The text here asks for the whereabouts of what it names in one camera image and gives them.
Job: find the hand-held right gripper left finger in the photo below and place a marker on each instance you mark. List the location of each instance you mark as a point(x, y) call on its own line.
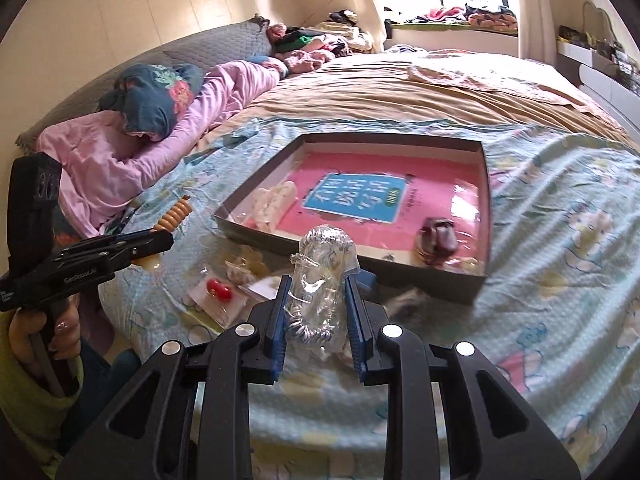
point(280, 325)

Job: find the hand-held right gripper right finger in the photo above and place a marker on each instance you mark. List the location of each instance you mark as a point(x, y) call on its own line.
point(356, 325)

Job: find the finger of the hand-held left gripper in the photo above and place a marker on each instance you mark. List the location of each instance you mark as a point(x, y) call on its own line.
point(125, 240)
point(145, 252)

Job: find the small blue box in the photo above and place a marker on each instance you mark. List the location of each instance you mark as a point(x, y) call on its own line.
point(369, 282)

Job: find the bagged gold earrings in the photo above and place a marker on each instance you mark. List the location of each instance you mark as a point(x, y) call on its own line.
point(241, 267)

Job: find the grey cardboard box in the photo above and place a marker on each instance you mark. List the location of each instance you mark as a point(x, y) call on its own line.
point(360, 255)

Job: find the person's left forearm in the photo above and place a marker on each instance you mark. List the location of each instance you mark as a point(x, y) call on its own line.
point(30, 410)

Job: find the person's left hand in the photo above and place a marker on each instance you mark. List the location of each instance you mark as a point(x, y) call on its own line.
point(65, 330)

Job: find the pink quilt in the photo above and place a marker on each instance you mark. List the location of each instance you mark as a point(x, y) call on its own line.
point(125, 170)

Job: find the red earrings on card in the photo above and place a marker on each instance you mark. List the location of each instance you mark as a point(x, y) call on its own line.
point(220, 287)

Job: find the bagged white pearl hair clip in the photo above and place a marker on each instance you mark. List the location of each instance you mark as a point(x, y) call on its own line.
point(272, 207)

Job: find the dark red hair clip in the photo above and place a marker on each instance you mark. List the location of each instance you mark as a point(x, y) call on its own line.
point(437, 240)

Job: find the blue floral pillow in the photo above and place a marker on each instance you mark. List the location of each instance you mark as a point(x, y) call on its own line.
point(145, 100)

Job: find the person's dark blue pants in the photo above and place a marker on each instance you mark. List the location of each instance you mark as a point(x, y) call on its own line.
point(100, 390)

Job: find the grey quilted headboard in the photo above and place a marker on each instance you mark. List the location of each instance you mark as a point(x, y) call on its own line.
point(200, 45)

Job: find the tan blanket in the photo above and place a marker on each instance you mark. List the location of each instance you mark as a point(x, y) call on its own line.
point(375, 95)

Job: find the pile of clothes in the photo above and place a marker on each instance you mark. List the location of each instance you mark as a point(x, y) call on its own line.
point(320, 42)

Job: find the clothes on windowsill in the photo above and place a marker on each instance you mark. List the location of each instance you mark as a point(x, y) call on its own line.
point(450, 14)

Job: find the white dresser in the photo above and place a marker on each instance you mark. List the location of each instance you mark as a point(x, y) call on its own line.
point(600, 77)

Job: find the cloud-shaped mirror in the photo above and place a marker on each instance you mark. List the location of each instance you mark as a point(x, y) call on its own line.
point(597, 20)

